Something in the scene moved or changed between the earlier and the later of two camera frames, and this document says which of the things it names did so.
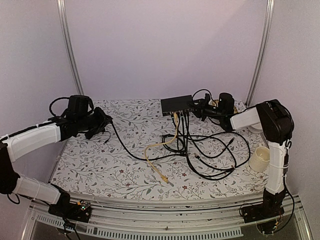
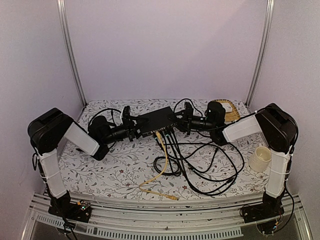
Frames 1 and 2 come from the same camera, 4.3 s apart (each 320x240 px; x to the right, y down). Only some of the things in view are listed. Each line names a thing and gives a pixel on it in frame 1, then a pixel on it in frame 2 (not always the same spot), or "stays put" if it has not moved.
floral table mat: [143, 155] stays put
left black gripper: [104, 120] -> [133, 133]
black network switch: [176, 105] -> [157, 120]
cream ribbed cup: [259, 160] stays put
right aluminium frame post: [260, 56] stays put
